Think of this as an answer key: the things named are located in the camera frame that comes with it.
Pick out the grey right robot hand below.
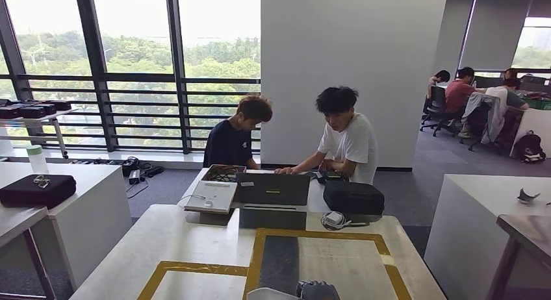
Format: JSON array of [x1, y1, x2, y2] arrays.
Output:
[[296, 281, 341, 300]]

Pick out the white part with orange writing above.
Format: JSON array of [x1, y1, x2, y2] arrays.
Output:
[[246, 287, 302, 300]]

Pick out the steel workbench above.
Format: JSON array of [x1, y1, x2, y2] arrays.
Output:
[[0, 205, 57, 300], [486, 214, 551, 300], [68, 203, 448, 300]]

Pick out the small grey part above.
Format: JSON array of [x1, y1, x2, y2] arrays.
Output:
[[516, 188, 541, 206]]

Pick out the dark laptop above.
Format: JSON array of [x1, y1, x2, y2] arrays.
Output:
[[234, 172, 312, 206]]

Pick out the small black device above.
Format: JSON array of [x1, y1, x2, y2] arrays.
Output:
[[316, 171, 350, 185]]

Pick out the white flat box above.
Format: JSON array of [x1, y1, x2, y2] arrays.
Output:
[[184, 179, 238, 215]]

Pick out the white work table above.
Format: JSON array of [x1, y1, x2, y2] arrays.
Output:
[[424, 174, 551, 300], [0, 161, 133, 290]]

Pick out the black office chair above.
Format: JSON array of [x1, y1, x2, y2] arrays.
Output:
[[419, 86, 459, 138], [458, 92, 509, 152]]

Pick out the pale jacket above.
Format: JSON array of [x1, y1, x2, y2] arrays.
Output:
[[459, 92, 506, 145]]

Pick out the black backpack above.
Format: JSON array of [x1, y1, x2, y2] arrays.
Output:
[[513, 131, 546, 165]]

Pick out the black window railing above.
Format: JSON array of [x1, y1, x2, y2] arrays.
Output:
[[0, 73, 262, 153]]

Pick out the green plastic crate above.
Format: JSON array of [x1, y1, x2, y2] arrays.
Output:
[[522, 97, 551, 110]]

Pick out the white bottle green cap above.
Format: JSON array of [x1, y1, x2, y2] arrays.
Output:
[[26, 145, 49, 175]]

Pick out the white side table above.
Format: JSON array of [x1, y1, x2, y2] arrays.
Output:
[[0, 108, 81, 159]]

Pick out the large yellow tape frame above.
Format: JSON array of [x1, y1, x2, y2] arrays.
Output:
[[243, 228, 413, 300]]

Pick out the white charger with cable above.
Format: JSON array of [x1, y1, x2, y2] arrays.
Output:
[[320, 211, 370, 231]]

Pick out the small yellow tape frame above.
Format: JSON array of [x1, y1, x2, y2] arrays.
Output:
[[136, 261, 250, 300]]

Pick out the cardboard box with cables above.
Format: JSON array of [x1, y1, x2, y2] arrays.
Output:
[[201, 164, 247, 184]]

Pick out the black floor cables and adapters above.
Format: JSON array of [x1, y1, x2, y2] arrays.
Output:
[[71, 156, 165, 199]]

